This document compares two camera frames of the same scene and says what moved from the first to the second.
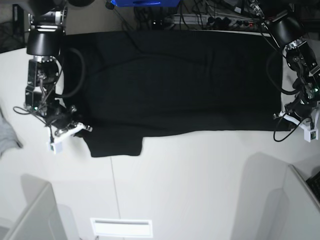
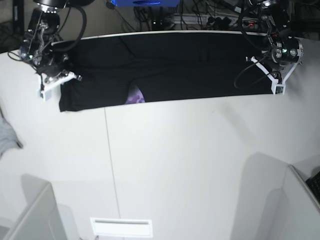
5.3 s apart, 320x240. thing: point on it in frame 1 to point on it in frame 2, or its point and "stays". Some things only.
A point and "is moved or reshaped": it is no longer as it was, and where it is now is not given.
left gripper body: [61, 117] to [57, 73]
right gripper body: [297, 110] to [287, 51]
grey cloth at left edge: [8, 138] stays
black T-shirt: [125, 85] is moved or reshaped
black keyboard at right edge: [313, 183] stays
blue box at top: [145, 3] stays
